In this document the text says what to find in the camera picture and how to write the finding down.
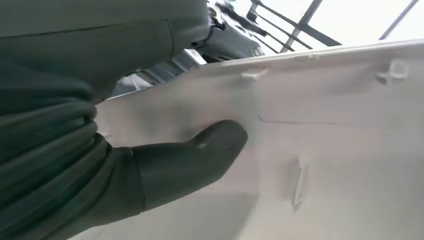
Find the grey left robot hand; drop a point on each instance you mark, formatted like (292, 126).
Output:
(99, 43)

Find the black window frame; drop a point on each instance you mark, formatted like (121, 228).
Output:
(303, 24)

